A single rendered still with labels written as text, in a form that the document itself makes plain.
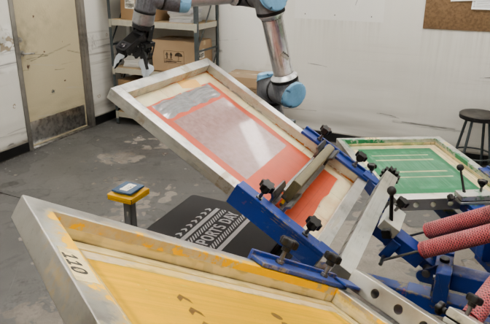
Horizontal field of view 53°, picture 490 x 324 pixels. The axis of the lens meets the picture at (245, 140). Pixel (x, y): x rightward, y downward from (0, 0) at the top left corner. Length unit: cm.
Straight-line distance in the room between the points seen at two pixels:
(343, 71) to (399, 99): 66
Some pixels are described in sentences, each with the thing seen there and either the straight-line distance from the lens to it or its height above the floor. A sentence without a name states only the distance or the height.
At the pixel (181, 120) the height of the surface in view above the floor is 140.
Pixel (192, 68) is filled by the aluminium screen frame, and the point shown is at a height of 151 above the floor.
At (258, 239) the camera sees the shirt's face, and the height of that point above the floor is 95.
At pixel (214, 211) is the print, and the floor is 95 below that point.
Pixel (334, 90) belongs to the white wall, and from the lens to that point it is 556.
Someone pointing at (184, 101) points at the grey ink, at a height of 144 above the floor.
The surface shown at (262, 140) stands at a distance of 175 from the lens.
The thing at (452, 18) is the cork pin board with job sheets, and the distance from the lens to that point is 525.
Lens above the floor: 187
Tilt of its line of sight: 19 degrees down
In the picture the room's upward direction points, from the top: straight up
